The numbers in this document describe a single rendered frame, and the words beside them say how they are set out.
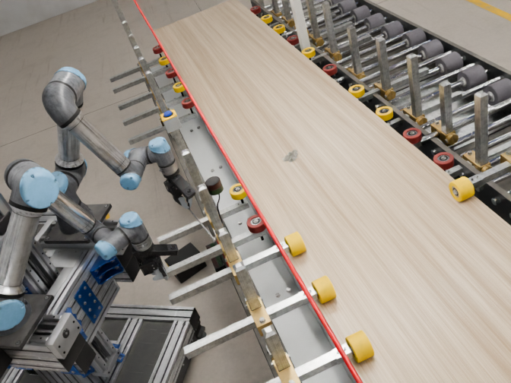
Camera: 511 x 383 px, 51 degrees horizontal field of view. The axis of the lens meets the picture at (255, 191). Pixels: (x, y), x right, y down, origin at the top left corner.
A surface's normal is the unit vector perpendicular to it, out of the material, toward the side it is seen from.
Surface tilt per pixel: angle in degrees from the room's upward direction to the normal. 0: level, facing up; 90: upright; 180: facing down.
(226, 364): 0
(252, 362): 0
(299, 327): 0
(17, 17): 90
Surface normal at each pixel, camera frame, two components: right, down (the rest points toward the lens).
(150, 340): -0.26, -0.75
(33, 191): 0.72, 0.18
